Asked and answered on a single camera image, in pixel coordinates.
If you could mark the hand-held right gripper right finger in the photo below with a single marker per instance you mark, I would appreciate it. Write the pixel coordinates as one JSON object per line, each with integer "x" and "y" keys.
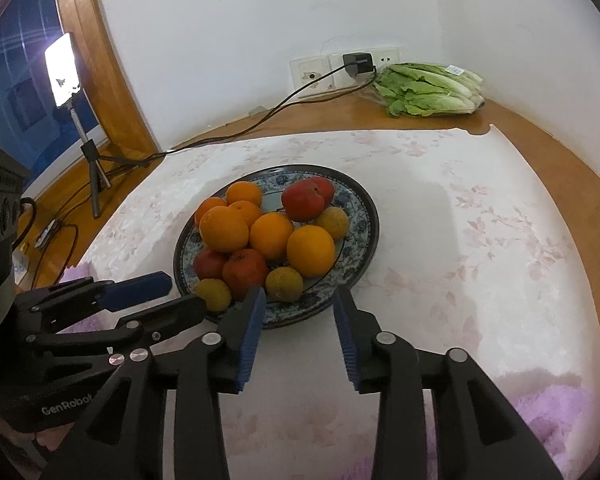
{"x": 345, "y": 340}

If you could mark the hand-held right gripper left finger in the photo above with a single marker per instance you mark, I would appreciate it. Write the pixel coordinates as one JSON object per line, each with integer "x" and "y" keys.
{"x": 250, "y": 340}

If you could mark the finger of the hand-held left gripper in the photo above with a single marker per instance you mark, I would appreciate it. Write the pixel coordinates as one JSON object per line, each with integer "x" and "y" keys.
{"x": 140, "y": 287}
{"x": 180, "y": 312}

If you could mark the red apple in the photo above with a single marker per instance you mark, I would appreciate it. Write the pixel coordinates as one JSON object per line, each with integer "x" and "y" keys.
{"x": 209, "y": 264}
{"x": 302, "y": 202}
{"x": 327, "y": 187}
{"x": 244, "y": 272}

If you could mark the large orange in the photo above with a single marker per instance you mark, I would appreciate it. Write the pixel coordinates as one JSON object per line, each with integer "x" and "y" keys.
{"x": 310, "y": 251}

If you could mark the blue patterned ceramic plate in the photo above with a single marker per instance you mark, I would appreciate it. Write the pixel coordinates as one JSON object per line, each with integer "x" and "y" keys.
{"x": 355, "y": 240}

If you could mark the person's left hand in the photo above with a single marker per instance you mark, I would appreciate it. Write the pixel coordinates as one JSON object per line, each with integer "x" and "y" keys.
{"x": 52, "y": 440}

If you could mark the small white device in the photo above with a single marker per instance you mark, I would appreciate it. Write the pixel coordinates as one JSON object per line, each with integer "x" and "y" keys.
{"x": 47, "y": 234}

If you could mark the grey tripod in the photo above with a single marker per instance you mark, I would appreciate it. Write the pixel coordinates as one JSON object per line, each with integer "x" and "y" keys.
{"x": 89, "y": 152}

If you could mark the white floral tablecloth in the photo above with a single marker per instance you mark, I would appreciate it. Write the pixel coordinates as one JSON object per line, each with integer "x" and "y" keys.
{"x": 480, "y": 260}

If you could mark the small clear plastic piece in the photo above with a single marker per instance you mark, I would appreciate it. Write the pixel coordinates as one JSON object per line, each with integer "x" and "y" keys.
{"x": 256, "y": 110}

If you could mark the purple fuzzy blanket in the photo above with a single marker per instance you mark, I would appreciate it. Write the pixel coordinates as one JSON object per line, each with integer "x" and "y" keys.
{"x": 555, "y": 410}

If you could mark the bright light panel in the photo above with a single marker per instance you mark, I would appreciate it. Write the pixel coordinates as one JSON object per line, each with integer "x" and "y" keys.
{"x": 61, "y": 70}

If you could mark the bagged romaine lettuce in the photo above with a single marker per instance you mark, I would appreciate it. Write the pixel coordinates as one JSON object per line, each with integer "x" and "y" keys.
{"x": 425, "y": 92}

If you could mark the black power adapter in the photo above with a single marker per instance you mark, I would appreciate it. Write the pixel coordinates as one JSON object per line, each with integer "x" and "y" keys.
{"x": 357, "y": 63}

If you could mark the wooden window frame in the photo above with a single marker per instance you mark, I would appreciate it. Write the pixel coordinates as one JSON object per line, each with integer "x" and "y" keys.
{"x": 115, "y": 60}

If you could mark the white wall socket plate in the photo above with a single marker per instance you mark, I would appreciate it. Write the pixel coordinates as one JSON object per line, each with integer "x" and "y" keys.
{"x": 302, "y": 67}

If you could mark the white wall outlet plate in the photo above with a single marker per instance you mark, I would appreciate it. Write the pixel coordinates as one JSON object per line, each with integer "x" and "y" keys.
{"x": 387, "y": 60}

